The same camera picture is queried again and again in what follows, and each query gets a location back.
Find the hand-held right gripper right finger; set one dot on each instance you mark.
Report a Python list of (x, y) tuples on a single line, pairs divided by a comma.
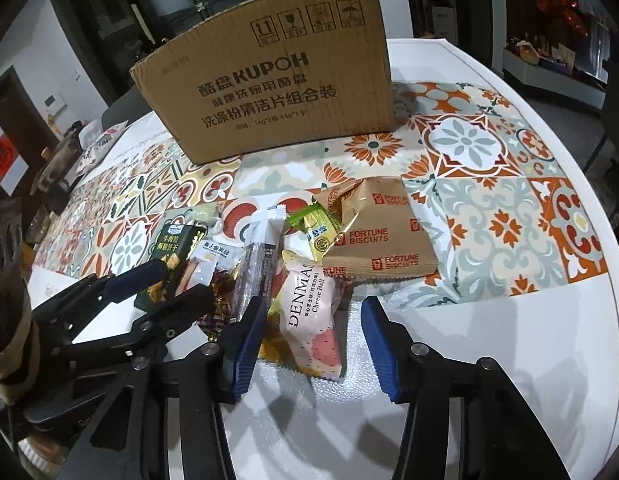
[(382, 350)]

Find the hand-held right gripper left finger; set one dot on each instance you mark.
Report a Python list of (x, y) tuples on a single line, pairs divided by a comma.
[(242, 355)]

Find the dark chair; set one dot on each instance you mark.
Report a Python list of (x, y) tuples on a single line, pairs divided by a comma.
[(614, 110)]

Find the white wall panel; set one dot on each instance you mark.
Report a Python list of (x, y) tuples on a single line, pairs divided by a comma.
[(54, 101)]

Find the long dark stick snack packet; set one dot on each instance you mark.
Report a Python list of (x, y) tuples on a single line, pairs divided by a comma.
[(257, 265)]

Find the red balloons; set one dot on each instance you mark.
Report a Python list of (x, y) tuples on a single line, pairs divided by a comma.
[(564, 7)]

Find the brown cardboard box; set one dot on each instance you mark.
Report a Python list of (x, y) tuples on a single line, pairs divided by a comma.
[(269, 85)]

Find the dark green cracker packet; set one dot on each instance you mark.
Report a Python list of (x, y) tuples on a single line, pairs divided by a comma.
[(174, 245)]

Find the grey chair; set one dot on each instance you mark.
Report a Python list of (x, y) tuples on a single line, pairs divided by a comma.
[(124, 105)]

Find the low cabinet with items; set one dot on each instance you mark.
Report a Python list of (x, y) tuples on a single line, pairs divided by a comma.
[(549, 65)]

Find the clear glass jar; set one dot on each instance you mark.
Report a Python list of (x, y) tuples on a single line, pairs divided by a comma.
[(56, 157)]

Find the red paper sign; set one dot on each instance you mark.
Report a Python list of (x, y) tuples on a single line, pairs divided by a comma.
[(6, 157)]

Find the small white snack packet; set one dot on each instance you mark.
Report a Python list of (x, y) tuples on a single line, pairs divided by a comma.
[(214, 260)]

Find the pale green candy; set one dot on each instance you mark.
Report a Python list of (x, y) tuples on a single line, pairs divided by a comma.
[(205, 216)]

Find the tile patterned tablecloth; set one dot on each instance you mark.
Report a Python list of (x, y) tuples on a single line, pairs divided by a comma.
[(489, 185)]

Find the small green yellow snack packet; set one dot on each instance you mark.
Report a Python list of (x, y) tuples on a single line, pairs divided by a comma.
[(314, 232)]

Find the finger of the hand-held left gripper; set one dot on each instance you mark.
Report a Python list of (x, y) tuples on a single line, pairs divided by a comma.
[(137, 276), (179, 312)]

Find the red brown candy wrapper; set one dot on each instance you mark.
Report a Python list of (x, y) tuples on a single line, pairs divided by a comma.
[(222, 290)]

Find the tan biscuit packet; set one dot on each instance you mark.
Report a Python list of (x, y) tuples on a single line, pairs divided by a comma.
[(384, 240)]

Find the pink white cheese ball packet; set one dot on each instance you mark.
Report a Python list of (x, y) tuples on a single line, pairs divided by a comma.
[(309, 310)]

